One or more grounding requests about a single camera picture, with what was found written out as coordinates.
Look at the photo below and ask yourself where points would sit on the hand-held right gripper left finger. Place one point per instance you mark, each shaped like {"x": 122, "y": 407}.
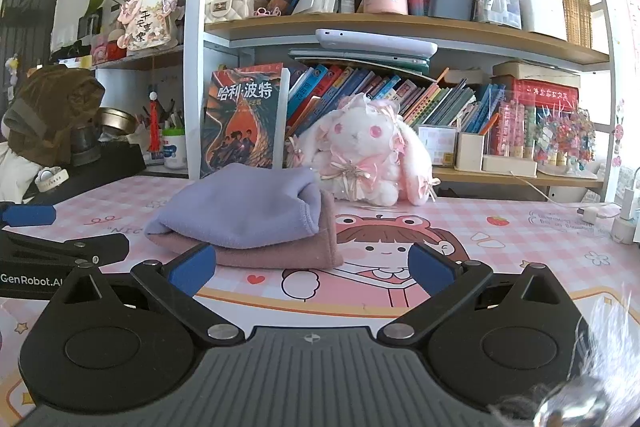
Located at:
{"x": 192, "y": 270}

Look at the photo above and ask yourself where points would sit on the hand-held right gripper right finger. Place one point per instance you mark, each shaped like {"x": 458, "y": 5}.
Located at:
{"x": 430, "y": 270}

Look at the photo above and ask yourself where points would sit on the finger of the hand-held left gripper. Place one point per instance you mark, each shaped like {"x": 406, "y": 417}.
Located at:
{"x": 60, "y": 252}
{"x": 30, "y": 215}

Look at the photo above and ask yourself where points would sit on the pink and purple sweater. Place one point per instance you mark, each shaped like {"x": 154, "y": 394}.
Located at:
{"x": 250, "y": 212}

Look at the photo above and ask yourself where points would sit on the white smartwatch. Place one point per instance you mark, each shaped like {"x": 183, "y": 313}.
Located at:
{"x": 51, "y": 179}

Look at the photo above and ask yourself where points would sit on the pink printed desk mat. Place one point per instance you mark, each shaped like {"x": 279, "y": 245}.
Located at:
{"x": 510, "y": 267}

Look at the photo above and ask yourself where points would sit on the black case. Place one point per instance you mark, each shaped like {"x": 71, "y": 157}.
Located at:
{"x": 110, "y": 164}

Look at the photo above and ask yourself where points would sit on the brown cloth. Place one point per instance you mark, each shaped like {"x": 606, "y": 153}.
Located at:
{"x": 55, "y": 112}

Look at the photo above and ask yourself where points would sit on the white pen cup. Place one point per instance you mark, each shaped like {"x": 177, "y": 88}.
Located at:
{"x": 174, "y": 152}

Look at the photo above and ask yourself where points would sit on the small white pen box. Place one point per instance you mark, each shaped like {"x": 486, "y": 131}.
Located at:
{"x": 469, "y": 153}

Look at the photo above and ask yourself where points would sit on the white card box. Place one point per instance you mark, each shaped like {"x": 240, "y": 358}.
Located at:
{"x": 436, "y": 146}

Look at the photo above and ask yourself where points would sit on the brass bowl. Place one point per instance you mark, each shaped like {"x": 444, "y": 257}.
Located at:
{"x": 117, "y": 121}

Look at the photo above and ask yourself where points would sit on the long white box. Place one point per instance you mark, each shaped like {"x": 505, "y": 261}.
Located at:
{"x": 510, "y": 166}

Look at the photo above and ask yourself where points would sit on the white pink plush bunny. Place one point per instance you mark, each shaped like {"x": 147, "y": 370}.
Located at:
{"x": 360, "y": 142}

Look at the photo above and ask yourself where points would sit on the red tassel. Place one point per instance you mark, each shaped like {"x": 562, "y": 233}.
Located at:
{"x": 154, "y": 127}

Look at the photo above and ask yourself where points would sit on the dark cover standing book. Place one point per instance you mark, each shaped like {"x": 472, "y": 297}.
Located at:
{"x": 240, "y": 117}

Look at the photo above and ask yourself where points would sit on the small white plug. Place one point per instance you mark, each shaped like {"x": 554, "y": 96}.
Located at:
{"x": 589, "y": 215}

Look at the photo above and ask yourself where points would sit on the row of colourful books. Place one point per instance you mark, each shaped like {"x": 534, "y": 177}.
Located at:
{"x": 400, "y": 99}

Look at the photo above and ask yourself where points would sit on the small red box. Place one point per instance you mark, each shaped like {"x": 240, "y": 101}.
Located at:
{"x": 112, "y": 51}

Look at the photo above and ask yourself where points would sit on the colourful beaded ornaments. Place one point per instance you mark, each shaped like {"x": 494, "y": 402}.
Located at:
{"x": 565, "y": 137}

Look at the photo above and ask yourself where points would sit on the grey side shelf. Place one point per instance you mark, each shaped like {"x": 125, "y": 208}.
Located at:
{"x": 145, "y": 58}

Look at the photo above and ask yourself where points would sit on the white power adapter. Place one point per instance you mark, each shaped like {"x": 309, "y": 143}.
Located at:
{"x": 626, "y": 217}

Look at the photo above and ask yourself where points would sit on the red box on shelf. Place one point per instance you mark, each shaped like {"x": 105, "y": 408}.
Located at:
{"x": 537, "y": 94}

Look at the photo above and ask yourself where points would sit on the teal flat folders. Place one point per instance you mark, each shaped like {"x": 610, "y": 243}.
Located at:
{"x": 360, "y": 58}

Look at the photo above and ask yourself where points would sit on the cream thick book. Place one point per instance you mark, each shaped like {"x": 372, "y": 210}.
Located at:
{"x": 535, "y": 70}

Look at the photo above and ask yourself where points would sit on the pink paper doll ornament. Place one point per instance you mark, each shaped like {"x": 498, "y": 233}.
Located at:
{"x": 147, "y": 19}

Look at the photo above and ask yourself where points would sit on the white tablet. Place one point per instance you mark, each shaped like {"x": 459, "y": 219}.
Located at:
{"x": 375, "y": 43}

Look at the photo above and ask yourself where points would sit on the grey file holder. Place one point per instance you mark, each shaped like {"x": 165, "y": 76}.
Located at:
{"x": 450, "y": 2}

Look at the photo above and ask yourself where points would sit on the clear pen organizer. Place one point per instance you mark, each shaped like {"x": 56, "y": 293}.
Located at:
{"x": 497, "y": 7}

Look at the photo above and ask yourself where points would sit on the white storage box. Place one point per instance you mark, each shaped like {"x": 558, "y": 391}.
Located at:
{"x": 542, "y": 14}

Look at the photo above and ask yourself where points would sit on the row of yellow books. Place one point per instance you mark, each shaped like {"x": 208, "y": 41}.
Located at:
{"x": 572, "y": 2}

